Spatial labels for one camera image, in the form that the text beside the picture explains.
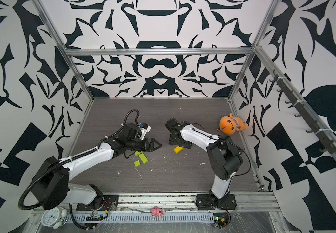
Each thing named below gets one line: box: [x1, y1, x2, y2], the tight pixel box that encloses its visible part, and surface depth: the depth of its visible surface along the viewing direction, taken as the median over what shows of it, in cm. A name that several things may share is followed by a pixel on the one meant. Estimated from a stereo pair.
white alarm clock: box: [41, 206, 68, 230], surface depth 69 cm
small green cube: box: [134, 159, 141, 167], surface depth 88 cm
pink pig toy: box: [150, 205, 165, 218], surface depth 71 cm
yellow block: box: [173, 145, 185, 154], surface depth 93 cm
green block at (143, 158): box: [138, 152, 149, 164], surface depth 91 cm
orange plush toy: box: [218, 113, 246, 135], surface depth 98 cm
